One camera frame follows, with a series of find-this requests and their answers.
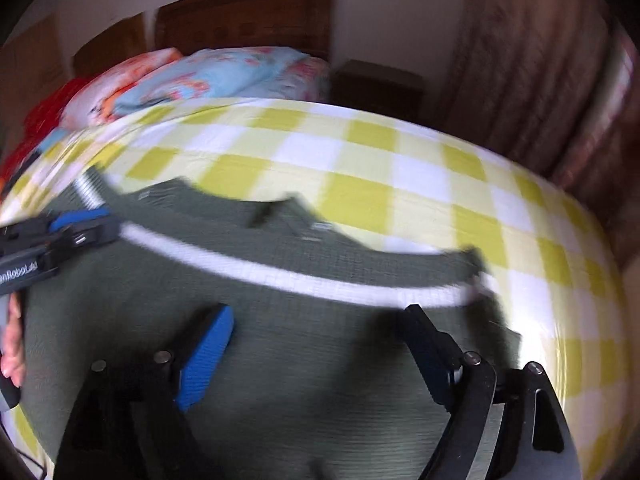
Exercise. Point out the orange floral pillow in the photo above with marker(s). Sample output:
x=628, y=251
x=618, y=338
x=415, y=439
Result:
x=100, y=95

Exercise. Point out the dark wooden nightstand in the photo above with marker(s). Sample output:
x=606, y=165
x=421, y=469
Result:
x=375, y=90

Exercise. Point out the green knitted sweater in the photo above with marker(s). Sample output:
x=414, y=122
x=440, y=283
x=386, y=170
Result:
x=300, y=350

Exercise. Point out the light blue floral quilt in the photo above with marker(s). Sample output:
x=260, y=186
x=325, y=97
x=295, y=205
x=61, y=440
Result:
x=225, y=70

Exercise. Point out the light wooden cabinet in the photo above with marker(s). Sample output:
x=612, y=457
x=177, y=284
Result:
x=30, y=70

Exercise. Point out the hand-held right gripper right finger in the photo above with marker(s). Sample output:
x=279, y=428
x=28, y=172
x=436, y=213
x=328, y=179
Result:
x=432, y=355

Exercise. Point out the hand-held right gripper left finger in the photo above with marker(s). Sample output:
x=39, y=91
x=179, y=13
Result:
x=207, y=355

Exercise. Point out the small wooden headboard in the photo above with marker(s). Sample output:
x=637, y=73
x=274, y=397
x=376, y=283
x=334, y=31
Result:
x=110, y=45

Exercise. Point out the person's left hand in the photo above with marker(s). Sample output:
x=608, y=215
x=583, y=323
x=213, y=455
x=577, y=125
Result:
x=14, y=345

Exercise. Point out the yellow checked bed sheet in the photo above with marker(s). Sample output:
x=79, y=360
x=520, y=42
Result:
x=375, y=160

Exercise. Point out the red patterned blanket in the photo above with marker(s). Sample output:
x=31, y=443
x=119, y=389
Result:
x=45, y=110

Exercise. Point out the large wooden headboard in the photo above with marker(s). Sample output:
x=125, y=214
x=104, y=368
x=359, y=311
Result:
x=250, y=15

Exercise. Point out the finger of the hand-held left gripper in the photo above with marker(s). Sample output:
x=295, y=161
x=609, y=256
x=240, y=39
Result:
x=80, y=217

